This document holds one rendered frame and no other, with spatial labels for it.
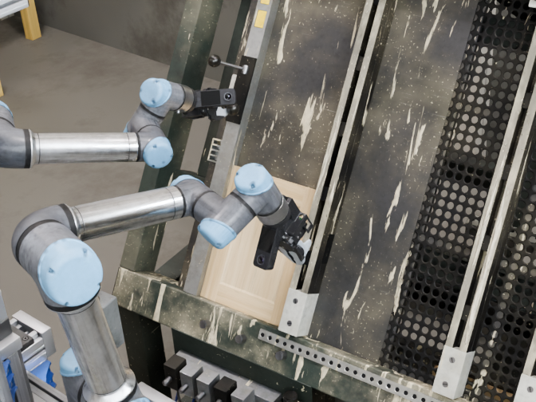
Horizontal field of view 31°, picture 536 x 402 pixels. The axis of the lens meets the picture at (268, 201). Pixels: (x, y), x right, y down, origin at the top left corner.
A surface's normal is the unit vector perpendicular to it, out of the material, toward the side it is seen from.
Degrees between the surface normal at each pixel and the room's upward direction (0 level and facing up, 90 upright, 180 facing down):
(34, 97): 0
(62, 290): 83
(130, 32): 90
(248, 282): 57
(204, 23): 90
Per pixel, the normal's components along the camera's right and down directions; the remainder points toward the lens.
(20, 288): -0.06, -0.84
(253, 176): -0.35, -0.54
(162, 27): -0.64, 0.45
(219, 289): -0.51, -0.05
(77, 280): 0.58, 0.29
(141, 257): 0.83, 0.26
